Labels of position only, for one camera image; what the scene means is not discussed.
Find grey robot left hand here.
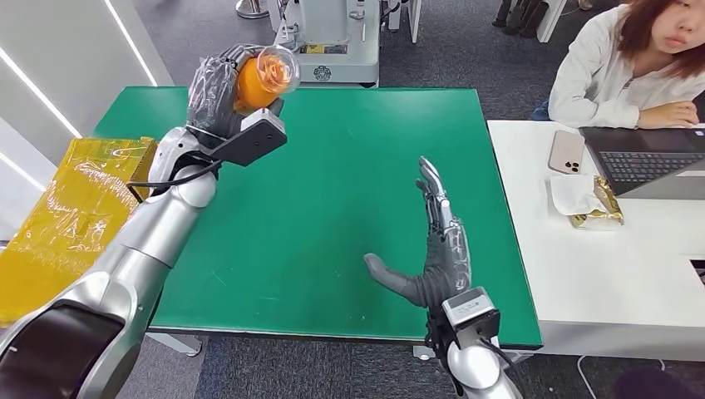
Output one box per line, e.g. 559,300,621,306
185,43,288,141

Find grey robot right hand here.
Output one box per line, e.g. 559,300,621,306
363,156,473,309

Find orange plastic bottle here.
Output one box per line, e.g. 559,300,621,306
234,45,302,116

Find chrome stand base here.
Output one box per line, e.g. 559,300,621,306
235,0,270,18

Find grey machine base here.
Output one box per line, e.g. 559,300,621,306
267,0,382,88

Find green table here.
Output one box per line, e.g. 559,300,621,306
91,84,545,351

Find white paper napkin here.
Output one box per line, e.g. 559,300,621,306
550,173,609,217

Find white desk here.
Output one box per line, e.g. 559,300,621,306
487,118,705,363

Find beige smartphone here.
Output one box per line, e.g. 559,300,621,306
548,129,587,175

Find gold foil wrapper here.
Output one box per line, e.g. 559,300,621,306
569,175,626,230

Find yellow taped cardboard box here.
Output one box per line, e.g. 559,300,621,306
0,136,158,326

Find white panel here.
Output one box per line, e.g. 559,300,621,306
387,0,422,42

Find dark laptop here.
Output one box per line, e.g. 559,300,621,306
580,125,705,200

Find person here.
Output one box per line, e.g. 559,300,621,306
531,0,705,131

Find white table leg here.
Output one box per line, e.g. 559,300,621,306
145,332,204,358

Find black chair legs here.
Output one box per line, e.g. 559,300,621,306
491,0,550,38

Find white furniture leg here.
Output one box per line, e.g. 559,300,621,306
536,0,569,43

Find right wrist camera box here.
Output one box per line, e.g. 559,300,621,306
440,286,502,345

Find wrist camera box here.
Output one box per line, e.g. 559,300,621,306
440,286,502,345
209,107,288,168

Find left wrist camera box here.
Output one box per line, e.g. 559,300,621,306
209,107,288,168

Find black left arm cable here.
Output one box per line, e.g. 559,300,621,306
126,160,223,204

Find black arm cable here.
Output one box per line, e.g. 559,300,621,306
479,337,525,384
126,160,223,204

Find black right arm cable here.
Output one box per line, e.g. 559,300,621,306
479,337,525,384

